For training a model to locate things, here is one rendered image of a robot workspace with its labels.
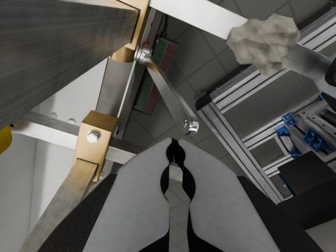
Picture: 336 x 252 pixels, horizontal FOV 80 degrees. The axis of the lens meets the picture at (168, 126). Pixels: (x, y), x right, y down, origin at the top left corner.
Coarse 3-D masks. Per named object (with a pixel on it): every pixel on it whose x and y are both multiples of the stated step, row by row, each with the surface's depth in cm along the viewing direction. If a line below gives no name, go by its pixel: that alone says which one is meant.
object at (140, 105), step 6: (162, 42) 40; (156, 48) 40; (162, 48) 40; (156, 54) 41; (162, 54) 41; (156, 60) 41; (150, 78) 43; (144, 84) 44; (150, 84) 44; (144, 90) 44; (144, 96) 45; (138, 102) 46; (144, 102) 46; (138, 108) 46
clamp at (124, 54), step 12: (120, 0) 22; (132, 0) 22; (144, 0) 22; (144, 12) 23; (144, 24) 26; (132, 36) 24; (120, 48) 24; (132, 48) 24; (120, 60) 26; (132, 60) 27
